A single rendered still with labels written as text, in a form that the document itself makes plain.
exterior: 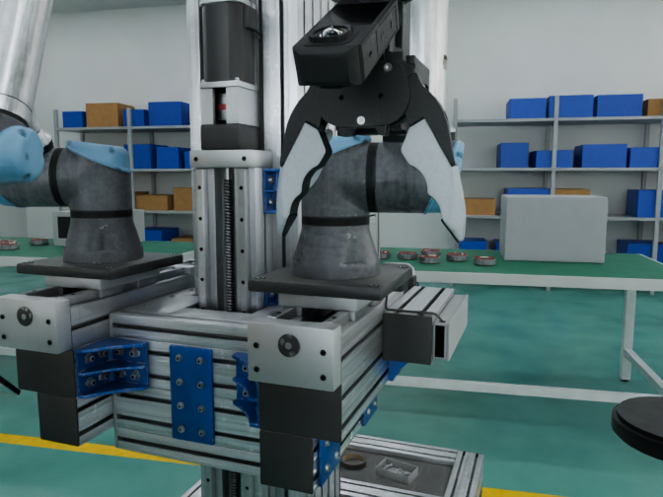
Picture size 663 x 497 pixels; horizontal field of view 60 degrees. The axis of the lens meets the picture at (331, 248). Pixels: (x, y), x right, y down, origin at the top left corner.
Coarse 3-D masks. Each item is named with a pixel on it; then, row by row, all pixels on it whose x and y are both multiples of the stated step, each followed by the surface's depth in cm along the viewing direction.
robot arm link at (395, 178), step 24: (432, 0) 84; (432, 24) 85; (432, 48) 86; (432, 72) 86; (384, 144) 91; (456, 144) 89; (384, 168) 89; (408, 168) 88; (384, 192) 90; (408, 192) 89
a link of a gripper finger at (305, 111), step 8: (312, 88) 44; (304, 96) 44; (312, 96) 44; (304, 104) 44; (312, 104) 44; (296, 112) 44; (304, 112) 44; (312, 112) 44; (288, 120) 45; (296, 120) 44; (304, 120) 44; (312, 120) 44; (320, 120) 44; (288, 128) 45; (296, 128) 45; (320, 128) 44; (288, 136) 45; (296, 136) 45; (288, 144) 45; (288, 152) 45; (280, 160) 45
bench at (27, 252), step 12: (24, 240) 404; (48, 240) 404; (0, 252) 337; (12, 252) 337; (24, 252) 337; (36, 252) 337; (48, 252) 337; (60, 252) 337; (168, 252) 337; (180, 252) 337; (192, 252) 346; (0, 264) 323; (12, 264) 322; (0, 348) 335; (12, 348) 335
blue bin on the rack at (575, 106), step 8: (552, 96) 583; (560, 96) 582; (568, 96) 580; (576, 96) 578; (584, 96) 576; (592, 96) 575; (552, 104) 584; (560, 104) 583; (568, 104) 581; (576, 104) 579; (584, 104) 577; (592, 104) 576; (552, 112) 585; (560, 112) 584; (568, 112) 582; (576, 112) 580; (584, 112) 578; (592, 112) 577
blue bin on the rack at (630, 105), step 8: (600, 96) 574; (608, 96) 572; (616, 96) 571; (624, 96) 569; (632, 96) 567; (640, 96) 566; (600, 104) 574; (608, 104) 573; (616, 104) 571; (624, 104) 570; (632, 104) 568; (640, 104) 567; (600, 112) 576; (608, 112) 574; (616, 112) 572; (624, 112) 571; (632, 112) 569; (640, 112) 568
